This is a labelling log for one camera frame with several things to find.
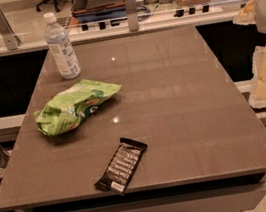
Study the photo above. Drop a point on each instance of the clear blue plastic bottle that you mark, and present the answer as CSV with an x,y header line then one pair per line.
x,y
61,47

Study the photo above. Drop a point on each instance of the black candy bar wrapper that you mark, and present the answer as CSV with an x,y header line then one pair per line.
x,y
122,166

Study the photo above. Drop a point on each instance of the green snack bag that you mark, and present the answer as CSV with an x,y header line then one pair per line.
x,y
68,109

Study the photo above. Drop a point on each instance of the grey metal post centre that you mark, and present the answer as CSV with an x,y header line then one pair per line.
x,y
131,10

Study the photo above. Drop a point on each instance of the grey metal post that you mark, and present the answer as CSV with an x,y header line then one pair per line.
x,y
131,10
10,38

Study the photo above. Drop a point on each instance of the grey metal post left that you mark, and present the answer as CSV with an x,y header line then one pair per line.
x,y
10,38

